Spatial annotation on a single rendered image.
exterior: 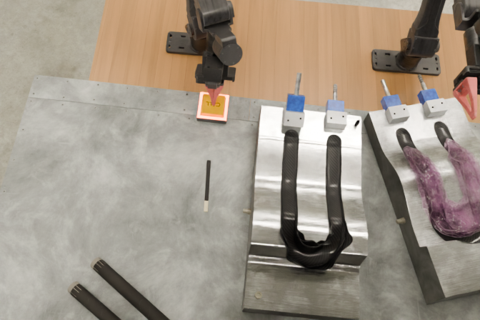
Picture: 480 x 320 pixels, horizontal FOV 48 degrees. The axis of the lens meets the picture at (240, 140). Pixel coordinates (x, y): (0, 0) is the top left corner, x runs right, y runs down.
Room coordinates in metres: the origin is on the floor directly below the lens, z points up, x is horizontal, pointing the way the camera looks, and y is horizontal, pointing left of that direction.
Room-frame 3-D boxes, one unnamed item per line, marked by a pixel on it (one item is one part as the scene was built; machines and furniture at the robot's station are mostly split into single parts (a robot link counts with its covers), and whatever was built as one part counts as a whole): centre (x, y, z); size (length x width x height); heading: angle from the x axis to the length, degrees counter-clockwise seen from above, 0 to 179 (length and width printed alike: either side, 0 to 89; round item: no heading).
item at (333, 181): (0.45, -0.19, 0.92); 0.35 x 0.16 x 0.09; 3
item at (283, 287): (0.43, -0.18, 0.87); 0.50 x 0.26 x 0.14; 3
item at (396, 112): (0.77, -0.39, 0.86); 0.13 x 0.05 x 0.05; 20
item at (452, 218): (0.53, -0.53, 0.90); 0.26 x 0.18 x 0.08; 20
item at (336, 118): (0.70, -0.23, 0.89); 0.13 x 0.05 x 0.05; 3
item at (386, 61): (0.94, -0.45, 0.84); 0.20 x 0.07 x 0.08; 94
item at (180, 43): (0.89, 0.15, 0.84); 0.20 x 0.07 x 0.08; 94
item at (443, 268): (0.53, -0.54, 0.86); 0.50 x 0.26 x 0.11; 20
